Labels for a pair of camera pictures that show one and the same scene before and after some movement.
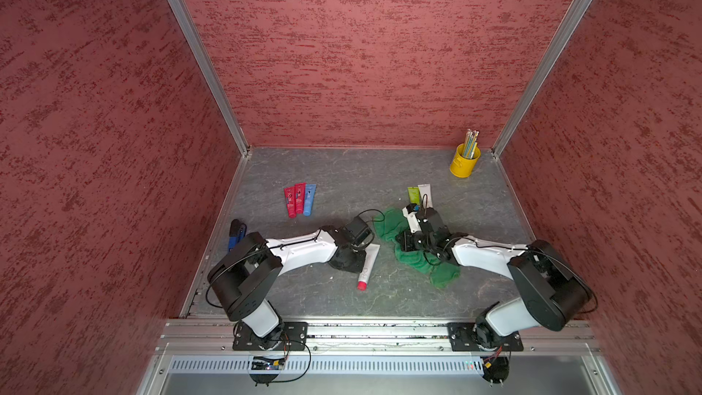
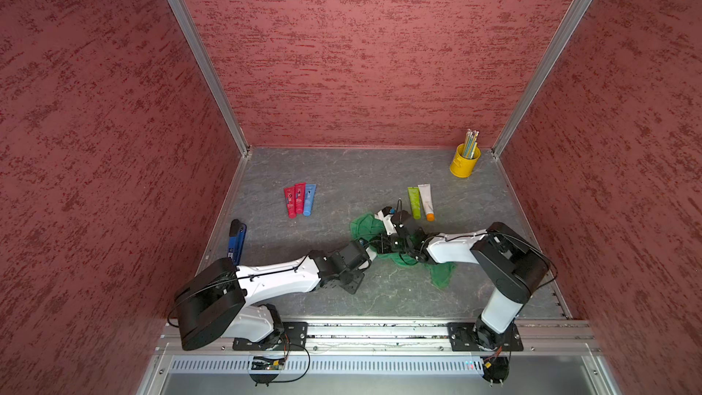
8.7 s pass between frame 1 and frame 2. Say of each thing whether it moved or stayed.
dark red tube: stayed
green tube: stayed
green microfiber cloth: moved
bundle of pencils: stayed
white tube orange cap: stayed
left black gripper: moved
